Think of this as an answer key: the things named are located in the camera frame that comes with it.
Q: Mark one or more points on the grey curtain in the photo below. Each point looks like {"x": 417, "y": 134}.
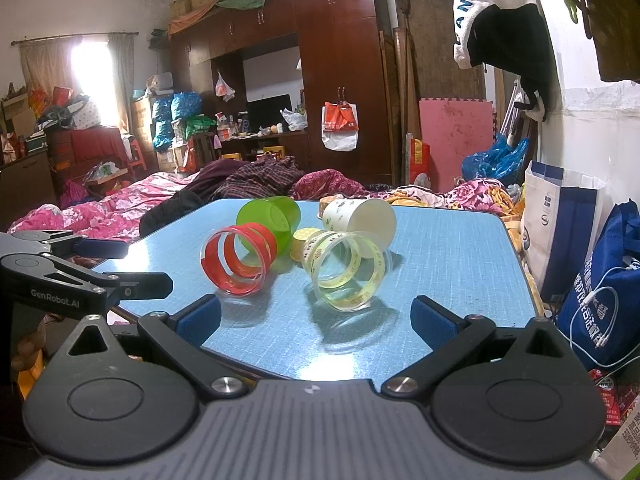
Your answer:
{"x": 121, "y": 80}

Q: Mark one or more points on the dark cloth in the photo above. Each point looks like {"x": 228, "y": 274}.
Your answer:
{"x": 615, "y": 20}

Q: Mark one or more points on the red packets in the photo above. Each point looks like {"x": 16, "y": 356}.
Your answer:
{"x": 607, "y": 400}

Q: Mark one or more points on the red cloth covered cabinet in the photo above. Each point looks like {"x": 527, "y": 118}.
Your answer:
{"x": 90, "y": 145}

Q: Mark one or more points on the black hanging garment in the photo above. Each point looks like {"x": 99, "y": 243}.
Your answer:
{"x": 515, "y": 40}

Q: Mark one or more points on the small yellow cup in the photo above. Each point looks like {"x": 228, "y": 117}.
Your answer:
{"x": 302, "y": 240}

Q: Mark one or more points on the white paper cup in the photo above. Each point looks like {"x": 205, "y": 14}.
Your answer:
{"x": 370, "y": 220}

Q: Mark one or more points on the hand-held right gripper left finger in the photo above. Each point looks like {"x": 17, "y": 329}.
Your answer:
{"x": 202, "y": 317}

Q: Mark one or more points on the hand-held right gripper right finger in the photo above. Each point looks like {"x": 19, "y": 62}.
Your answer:
{"x": 429, "y": 317}

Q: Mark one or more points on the red banded clear cup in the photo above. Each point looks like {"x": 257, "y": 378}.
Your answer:
{"x": 255, "y": 250}

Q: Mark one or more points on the red and yellow sack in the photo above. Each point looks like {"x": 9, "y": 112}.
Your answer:
{"x": 420, "y": 160}

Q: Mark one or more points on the blue plastic bag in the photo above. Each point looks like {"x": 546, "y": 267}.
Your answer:
{"x": 492, "y": 160}

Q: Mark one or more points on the black monitor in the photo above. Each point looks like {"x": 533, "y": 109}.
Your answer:
{"x": 265, "y": 110}

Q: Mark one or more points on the yellow banded clear cup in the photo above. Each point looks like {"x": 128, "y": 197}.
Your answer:
{"x": 345, "y": 288}

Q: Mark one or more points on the blue fabric tote bag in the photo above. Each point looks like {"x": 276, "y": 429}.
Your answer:
{"x": 590, "y": 305}

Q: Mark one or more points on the pink foam mat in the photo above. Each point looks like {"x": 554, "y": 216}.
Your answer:
{"x": 450, "y": 135}

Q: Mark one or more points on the blue patterned bags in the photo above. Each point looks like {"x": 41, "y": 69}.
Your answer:
{"x": 175, "y": 115}

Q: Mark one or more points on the maroon garment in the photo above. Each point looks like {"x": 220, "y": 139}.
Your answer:
{"x": 210, "y": 180}

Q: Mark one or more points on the curtain rod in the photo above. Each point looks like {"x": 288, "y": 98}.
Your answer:
{"x": 50, "y": 39}

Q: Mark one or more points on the beige curtain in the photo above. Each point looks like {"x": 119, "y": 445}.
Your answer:
{"x": 42, "y": 65}

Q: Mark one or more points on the brown wooden board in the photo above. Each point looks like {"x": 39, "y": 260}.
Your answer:
{"x": 435, "y": 35}

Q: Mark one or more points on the dark plaid clothing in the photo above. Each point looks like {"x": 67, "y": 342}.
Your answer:
{"x": 260, "y": 175}

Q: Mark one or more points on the brown wooden wardrobe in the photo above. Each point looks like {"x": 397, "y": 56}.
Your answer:
{"x": 340, "y": 35}

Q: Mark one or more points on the white and blue paper bag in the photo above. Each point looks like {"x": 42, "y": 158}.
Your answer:
{"x": 537, "y": 260}

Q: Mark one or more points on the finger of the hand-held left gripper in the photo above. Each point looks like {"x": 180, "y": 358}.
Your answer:
{"x": 145, "y": 284}
{"x": 102, "y": 248}

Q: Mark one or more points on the red plastic stool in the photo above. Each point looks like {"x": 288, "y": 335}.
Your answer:
{"x": 136, "y": 152}

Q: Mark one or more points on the small white plastic bag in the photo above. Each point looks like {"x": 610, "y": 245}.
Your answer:
{"x": 224, "y": 89}

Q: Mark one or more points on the patterned paper cup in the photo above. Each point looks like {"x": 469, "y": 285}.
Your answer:
{"x": 326, "y": 207}

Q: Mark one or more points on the green plastic cup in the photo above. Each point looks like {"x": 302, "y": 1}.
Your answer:
{"x": 270, "y": 215}

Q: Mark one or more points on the black clothing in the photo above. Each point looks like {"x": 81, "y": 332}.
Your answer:
{"x": 170, "y": 210}

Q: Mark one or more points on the pink floral quilt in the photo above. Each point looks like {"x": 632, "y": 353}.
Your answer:
{"x": 100, "y": 210}

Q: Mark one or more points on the red and white plastic bag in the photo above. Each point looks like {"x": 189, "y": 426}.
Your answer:
{"x": 340, "y": 125}

